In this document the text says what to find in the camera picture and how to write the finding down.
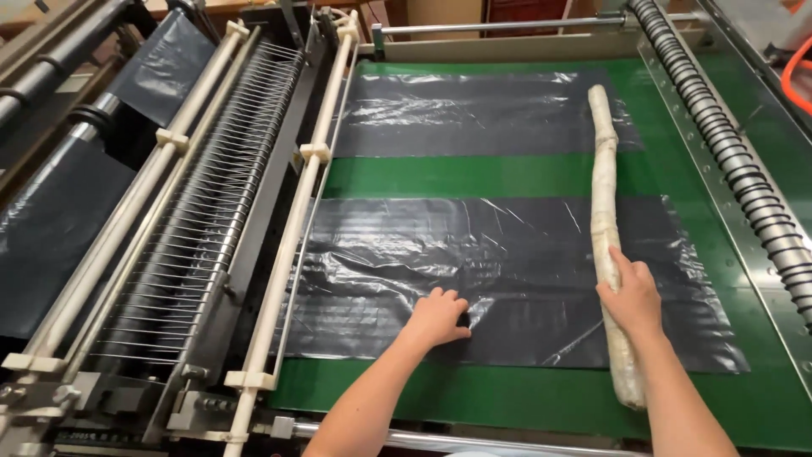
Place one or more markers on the green conveyor belt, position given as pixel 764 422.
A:
pixel 634 178

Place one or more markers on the large black plastic bag stack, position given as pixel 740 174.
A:
pixel 507 279

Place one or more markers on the long white stick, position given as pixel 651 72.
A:
pixel 606 209

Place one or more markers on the small black plastic bag stack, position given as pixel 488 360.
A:
pixel 476 114

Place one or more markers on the black ringed metal roller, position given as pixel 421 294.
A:
pixel 736 152

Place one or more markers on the person's left hand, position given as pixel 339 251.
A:
pixel 434 320

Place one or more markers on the black plastic film web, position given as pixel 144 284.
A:
pixel 63 209

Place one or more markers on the steel rod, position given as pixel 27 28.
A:
pixel 501 26

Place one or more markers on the bag making machine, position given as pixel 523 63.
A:
pixel 171 222

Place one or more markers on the person's right hand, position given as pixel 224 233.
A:
pixel 631 301

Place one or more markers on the chrome bar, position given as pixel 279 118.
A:
pixel 457 440

